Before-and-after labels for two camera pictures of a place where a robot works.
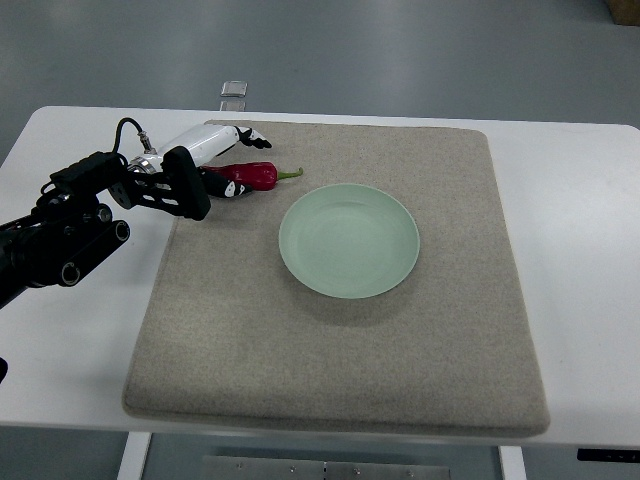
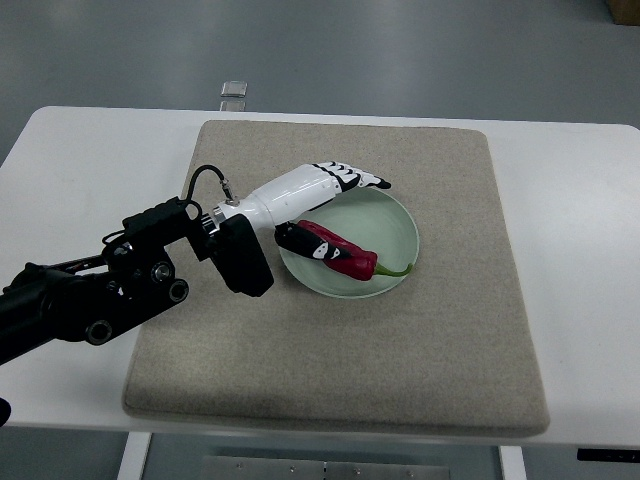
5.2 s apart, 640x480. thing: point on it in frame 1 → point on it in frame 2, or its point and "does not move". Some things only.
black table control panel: (609, 455) does not move
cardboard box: (625, 12) does not move
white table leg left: (135, 453) does not move
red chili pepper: (258, 176) → (361, 264)
